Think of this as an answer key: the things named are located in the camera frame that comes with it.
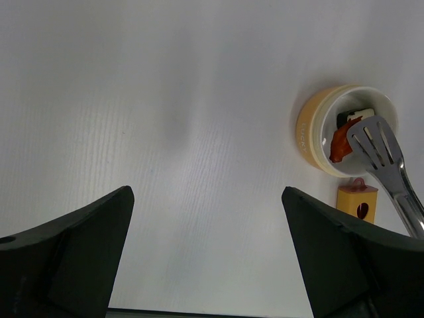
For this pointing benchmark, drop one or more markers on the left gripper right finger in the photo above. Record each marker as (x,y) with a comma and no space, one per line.
(352,268)

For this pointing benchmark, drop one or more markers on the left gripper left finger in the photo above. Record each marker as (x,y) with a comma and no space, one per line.
(66,267)

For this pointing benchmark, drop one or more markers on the orange red food piece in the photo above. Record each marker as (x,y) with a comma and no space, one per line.
(339,144)

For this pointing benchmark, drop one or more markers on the metal serving tongs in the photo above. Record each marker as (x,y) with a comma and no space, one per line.
(373,141)

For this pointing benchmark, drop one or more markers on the round yellow lunch bowl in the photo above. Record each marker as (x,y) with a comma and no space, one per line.
(317,122)

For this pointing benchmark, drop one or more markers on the rice roll with seaweed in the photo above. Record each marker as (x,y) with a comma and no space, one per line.
(346,116)

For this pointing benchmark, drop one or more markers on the yellow rectangular cutlery case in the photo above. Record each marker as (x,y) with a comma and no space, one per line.
(358,200)

